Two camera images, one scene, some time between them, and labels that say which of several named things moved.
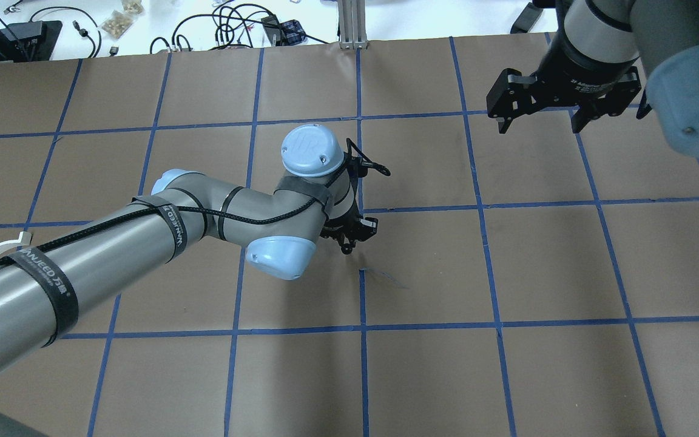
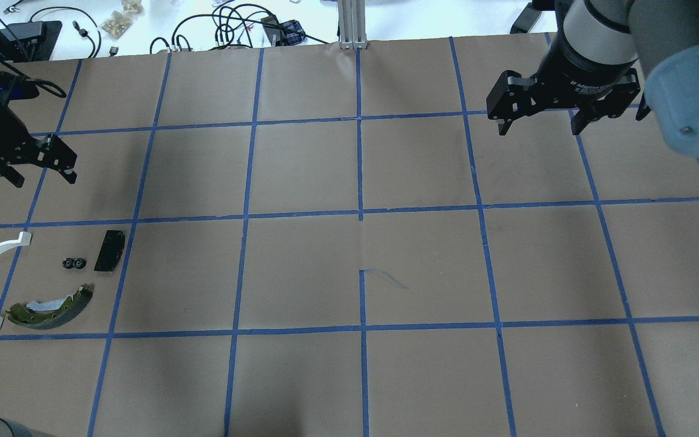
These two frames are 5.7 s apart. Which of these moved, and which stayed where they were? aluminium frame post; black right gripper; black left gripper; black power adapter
Moved: black left gripper
Stayed: black right gripper; black power adapter; aluminium frame post
